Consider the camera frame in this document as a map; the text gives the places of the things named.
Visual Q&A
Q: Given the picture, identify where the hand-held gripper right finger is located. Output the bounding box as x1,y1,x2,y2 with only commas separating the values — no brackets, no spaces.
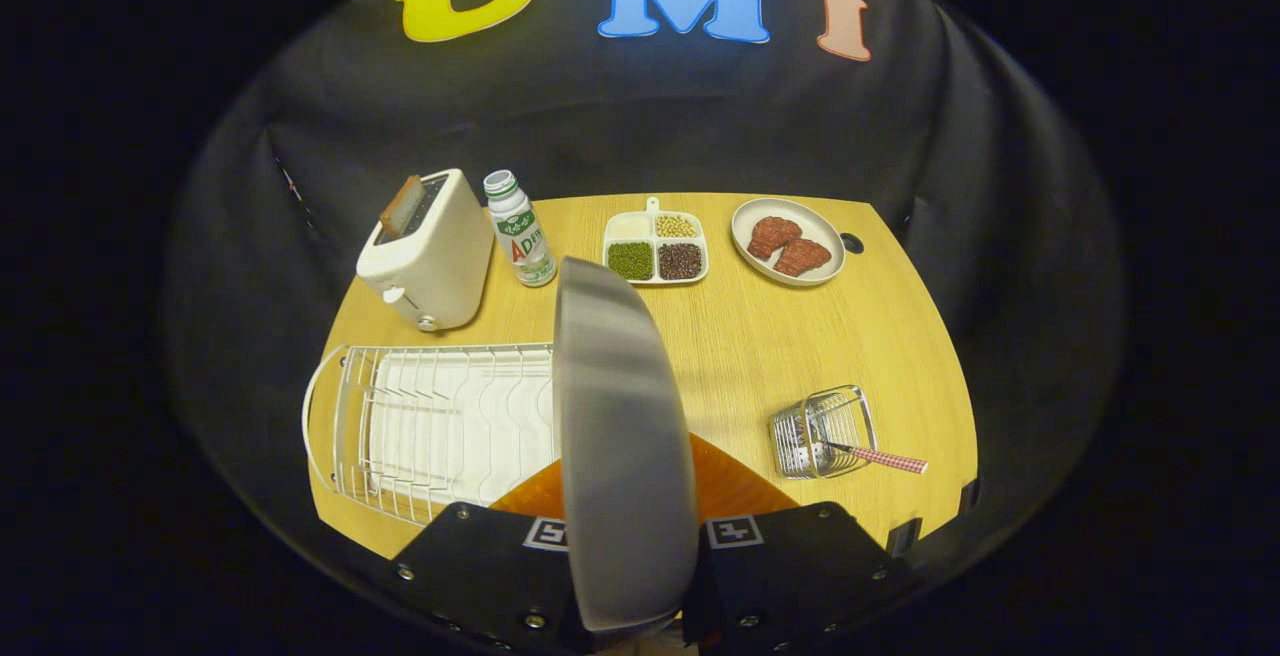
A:
688,433,916,652

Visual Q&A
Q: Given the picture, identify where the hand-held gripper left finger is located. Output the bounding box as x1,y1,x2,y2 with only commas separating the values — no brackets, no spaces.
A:
388,456,593,655

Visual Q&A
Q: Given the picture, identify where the silver wire basket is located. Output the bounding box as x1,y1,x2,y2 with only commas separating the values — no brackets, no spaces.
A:
769,384,879,480

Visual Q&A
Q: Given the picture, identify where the spoon with red checked handle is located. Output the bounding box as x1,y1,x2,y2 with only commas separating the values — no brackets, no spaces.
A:
815,439,929,476

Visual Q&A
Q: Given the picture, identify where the white wire dish rack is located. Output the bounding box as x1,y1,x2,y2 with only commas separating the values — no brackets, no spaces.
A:
302,341,559,527

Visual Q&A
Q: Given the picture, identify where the cream round plate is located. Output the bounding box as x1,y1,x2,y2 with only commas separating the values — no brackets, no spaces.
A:
553,256,699,634

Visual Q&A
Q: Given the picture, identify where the white shallow meat dish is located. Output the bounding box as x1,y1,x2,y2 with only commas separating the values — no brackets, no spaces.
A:
730,197,847,287

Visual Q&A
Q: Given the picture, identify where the white ribbed drain tray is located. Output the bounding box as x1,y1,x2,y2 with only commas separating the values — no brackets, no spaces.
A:
368,349,557,509

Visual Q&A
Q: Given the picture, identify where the red meat patty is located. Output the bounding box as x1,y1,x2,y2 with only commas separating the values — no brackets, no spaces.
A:
747,216,804,260
772,238,833,278

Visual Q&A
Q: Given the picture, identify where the white toaster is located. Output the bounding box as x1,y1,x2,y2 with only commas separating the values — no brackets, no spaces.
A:
356,168,496,333

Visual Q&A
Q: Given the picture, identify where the pile of dark red beans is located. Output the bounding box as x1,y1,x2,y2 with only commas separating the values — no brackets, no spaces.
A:
658,242,704,281

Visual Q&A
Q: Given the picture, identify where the white drink bottle green label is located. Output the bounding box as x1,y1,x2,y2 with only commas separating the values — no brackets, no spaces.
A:
483,169,559,289

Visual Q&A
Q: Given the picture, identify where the pile of green beans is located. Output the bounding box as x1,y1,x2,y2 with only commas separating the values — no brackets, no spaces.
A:
608,241,655,281

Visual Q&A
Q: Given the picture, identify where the brown bread slice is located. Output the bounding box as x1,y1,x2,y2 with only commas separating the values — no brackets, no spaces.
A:
378,174,426,240

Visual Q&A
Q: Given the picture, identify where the white divided snack tray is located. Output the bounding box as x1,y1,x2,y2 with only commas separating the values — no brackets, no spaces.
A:
602,196,710,286

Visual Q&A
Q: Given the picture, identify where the black backdrop cloth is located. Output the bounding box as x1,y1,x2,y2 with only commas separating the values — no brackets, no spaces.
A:
165,0,1126,577

